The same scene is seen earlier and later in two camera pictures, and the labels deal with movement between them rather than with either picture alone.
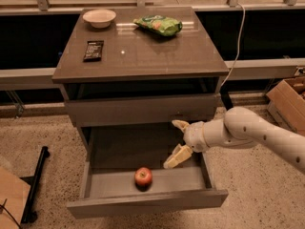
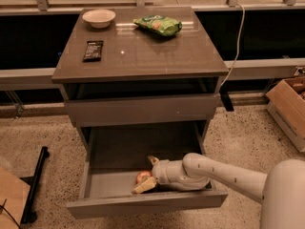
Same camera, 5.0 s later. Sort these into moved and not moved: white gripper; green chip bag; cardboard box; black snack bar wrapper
Moved: white gripper
Not moved: black snack bar wrapper; cardboard box; green chip bag
